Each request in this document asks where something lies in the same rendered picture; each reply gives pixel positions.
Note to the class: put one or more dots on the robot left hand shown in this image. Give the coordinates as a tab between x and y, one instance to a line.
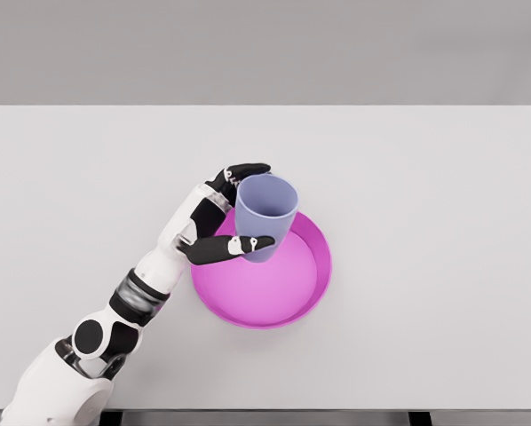
190	217

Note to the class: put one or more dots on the magenta pink plate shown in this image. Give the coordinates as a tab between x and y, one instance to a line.
265	288

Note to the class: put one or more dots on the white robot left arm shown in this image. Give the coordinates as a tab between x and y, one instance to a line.
114	310

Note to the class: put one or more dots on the lavender blue cup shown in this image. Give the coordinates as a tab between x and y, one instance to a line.
265	208

